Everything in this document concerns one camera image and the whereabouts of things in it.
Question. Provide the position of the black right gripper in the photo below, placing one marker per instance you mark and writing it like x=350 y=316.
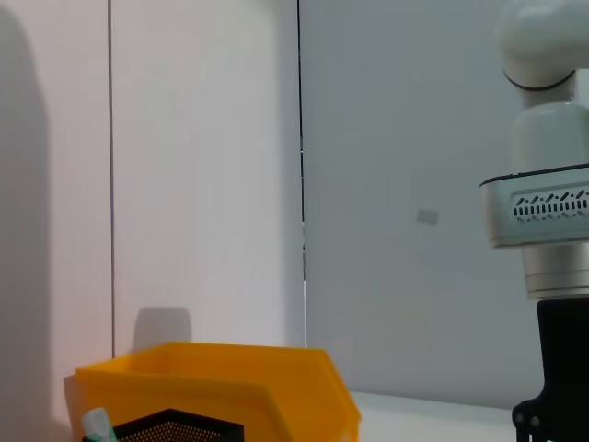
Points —
x=563 y=359

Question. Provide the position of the green utility knife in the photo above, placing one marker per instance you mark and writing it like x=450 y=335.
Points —
x=97 y=423

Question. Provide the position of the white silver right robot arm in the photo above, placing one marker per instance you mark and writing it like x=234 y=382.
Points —
x=547 y=115

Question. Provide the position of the black mesh pen holder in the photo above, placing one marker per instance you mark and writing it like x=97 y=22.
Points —
x=184 y=428

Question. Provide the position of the yellow plastic bin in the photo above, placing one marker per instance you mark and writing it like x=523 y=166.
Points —
x=276 y=382

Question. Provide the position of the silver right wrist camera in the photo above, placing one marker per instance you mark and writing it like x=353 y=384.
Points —
x=529 y=216

